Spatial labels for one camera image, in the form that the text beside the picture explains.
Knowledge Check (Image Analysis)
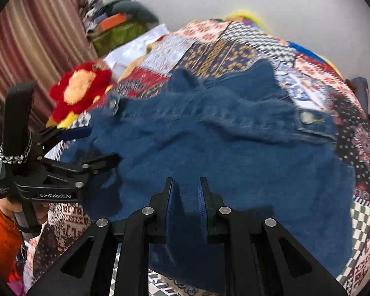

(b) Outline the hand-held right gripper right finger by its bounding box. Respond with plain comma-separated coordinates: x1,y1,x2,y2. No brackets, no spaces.
197,176,350,296

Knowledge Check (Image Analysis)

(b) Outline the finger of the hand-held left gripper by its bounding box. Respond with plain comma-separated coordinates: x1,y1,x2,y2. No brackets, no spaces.
34,126,92,149
45,152,121,179

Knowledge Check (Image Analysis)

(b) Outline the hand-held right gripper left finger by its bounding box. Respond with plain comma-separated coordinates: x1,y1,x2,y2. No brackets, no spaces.
27,177,177,296

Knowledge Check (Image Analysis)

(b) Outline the blue denim jacket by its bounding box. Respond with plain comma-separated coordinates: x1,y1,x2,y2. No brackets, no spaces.
60,58,356,293

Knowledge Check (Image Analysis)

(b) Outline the pile of clothes and bags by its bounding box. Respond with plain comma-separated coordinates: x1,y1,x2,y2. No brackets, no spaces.
83,0,133,35

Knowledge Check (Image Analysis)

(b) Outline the person's left hand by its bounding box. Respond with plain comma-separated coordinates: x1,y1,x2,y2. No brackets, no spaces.
0,199,50,232

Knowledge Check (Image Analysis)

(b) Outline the red and yellow plush toy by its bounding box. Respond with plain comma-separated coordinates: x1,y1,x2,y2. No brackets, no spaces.
46,61,114,130

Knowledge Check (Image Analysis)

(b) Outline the white pillow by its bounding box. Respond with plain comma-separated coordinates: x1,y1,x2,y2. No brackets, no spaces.
104,23,171,76

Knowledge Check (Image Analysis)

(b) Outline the green printed cloth box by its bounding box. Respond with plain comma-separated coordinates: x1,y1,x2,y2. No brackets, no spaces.
91,21,149,58

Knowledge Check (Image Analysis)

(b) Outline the red and gold striped curtain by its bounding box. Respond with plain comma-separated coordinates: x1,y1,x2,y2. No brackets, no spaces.
0,0,100,131

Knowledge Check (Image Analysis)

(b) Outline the orange box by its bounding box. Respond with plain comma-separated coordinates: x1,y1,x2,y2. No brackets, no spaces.
99,14,128,31

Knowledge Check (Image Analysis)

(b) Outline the grey curved pillow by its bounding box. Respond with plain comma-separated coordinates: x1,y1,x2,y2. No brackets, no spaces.
111,0,160,25

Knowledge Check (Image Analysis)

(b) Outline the colourful patchwork quilt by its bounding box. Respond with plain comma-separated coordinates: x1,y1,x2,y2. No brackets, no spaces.
21,18,370,296

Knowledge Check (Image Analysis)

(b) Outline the grey backpack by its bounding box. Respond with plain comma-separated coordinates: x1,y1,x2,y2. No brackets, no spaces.
346,76,370,115

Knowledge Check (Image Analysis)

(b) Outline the yellow plush headboard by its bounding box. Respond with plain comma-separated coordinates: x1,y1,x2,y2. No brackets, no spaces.
224,9,267,29

